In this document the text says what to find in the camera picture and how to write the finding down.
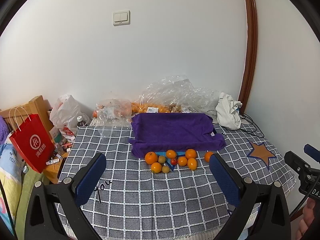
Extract purple towel covered tray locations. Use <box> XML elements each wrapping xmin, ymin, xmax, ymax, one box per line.
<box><xmin>129</xmin><ymin>113</ymin><xmax>226</xmax><ymax>158</ymax></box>

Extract large orange with stem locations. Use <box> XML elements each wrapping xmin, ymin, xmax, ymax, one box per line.
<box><xmin>144</xmin><ymin>152</ymin><xmax>158</xmax><ymax>165</ymax></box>

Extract right hand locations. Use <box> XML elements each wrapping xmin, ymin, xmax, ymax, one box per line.
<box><xmin>295</xmin><ymin>198</ymin><xmax>319</xmax><ymax>239</ymax></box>

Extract oval orange kumquat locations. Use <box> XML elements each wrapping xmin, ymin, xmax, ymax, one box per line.
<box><xmin>187</xmin><ymin>158</ymin><xmax>197</xmax><ymax>171</ymax></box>

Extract white plastic bag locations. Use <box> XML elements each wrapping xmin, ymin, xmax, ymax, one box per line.
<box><xmin>49</xmin><ymin>94</ymin><xmax>91</xmax><ymax>142</ymax></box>

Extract brown wooden door frame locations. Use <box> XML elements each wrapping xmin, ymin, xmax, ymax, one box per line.
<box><xmin>238</xmin><ymin>0</ymin><xmax>258</xmax><ymax>114</ymax></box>

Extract black cable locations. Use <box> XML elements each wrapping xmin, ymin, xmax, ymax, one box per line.
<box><xmin>220</xmin><ymin>112</ymin><xmax>265</xmax><ymax>138</ymax></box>

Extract dark bottle white cap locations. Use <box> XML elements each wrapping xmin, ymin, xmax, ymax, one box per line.
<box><xmin>77</xmin><ymin>115</ymin><xmax>87</xmax><ymax>128</ymax></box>

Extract small clear plastic bag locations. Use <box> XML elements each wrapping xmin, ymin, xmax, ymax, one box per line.
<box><xmin>95</xmin><ymin>99</ymin><xmax>132</xmax><ymax>137</ymax></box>

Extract large clear plastic bag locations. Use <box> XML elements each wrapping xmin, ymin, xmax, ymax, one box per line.
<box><xmin>131</xmin><ymin>75</ymin><xmax>220</xmax><ymax>118</ymax></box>

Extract red paper shopping bag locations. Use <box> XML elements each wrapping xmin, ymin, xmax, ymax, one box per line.
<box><xmin>9</xmin><ymin>114</ymin><xmax>55</xmax><ymax>173</ymax></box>

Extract wooden bedside furniture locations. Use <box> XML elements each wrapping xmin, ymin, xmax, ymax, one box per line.
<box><xmin>12</xmin><ymin>95</ymin><xmax>63</xmax><ymax>184</ymax></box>

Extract grey checked blanket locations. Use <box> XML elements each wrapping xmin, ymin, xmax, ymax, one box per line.
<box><xmin>55</xmin><ymin>114</ymin><xmax>297</xmax><ymax>240</ymax></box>

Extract orange mandarin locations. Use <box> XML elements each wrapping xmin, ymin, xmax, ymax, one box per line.
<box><xmin>151</xmin><ymin>162</ymin><xmax>162</xmax><ymax>174</ymax></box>
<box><xmin>204</xmin><ymin>151</ymin><xmax>213</xmax><ymax>163</ymax></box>
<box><xmin>177</xmin><ymin>156</ymin><xmax>188</xmax><ymax>167</ymax></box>
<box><xmin>165</xmin><ymin>150</ymin><xmax>177</xmax><ymax>159</ymax></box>
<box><xmin>185</xmin><ymin>149</ymin><xmax>197</xmax><ymax>159</ymax></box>

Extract white wall light switch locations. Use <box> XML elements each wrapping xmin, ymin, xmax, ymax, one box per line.
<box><xmin>112</xmin><ymin>10</ymin><xmax>130</xmax><ymax>26</ymax></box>

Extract white crumpled cloth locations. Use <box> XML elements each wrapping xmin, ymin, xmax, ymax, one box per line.
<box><xmin>215</xmin><ymin>92</ymin><xmax>242</xmax><ymax>130</ymax></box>

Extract small red fruit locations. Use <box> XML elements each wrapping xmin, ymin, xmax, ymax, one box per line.
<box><xmin>170</xmin><ymin>158</ymin><xmax>178</xmax><ymax>165</ymax></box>

